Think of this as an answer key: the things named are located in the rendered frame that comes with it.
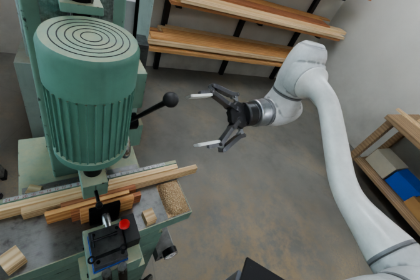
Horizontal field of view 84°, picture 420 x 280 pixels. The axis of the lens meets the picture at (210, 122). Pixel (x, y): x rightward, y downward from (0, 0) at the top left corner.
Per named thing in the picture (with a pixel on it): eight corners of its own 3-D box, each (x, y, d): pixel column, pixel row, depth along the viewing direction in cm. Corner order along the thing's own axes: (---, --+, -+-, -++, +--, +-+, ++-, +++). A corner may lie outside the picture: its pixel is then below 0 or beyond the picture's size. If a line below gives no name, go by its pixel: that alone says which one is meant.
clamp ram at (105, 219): (93, 244, 72) (92, 232, 66) (89, 221, 76) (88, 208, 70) (123, 233, 77) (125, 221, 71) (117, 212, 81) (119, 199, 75)
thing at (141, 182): (23, 219, 71) (20, 214, 68) (23, 214, 72) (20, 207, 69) (195, 173, 103) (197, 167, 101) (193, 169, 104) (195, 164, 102)
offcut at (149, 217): (150, 211, 85) (152, 207, 83) (155, 222, 83) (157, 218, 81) (140, 215, 83) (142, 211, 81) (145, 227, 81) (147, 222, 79)
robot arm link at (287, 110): (249, 114, 83) (264, 82, 76) (279, 110, 92) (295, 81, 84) (269, 134, 77) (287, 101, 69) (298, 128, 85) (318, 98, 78)
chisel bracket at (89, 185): (83, 202, 72) (82, 188, 66) (76, 165, 79) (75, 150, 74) (109, 195, 76) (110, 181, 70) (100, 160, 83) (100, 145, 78)
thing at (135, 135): (116, 149, 92) (119, 127, 84) (112, 135, 96) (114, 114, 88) (140, 144, 97) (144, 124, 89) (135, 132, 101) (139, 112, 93)
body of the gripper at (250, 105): (246, 127, 77) (224, 131, 72) (242, 102, 77) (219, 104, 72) (262, 125, 71) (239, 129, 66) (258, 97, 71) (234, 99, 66)
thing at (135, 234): (93, 274, 62) (93, 268, 59) (86, 234, 68) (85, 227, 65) (142, 254, 69) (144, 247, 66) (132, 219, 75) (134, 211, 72)
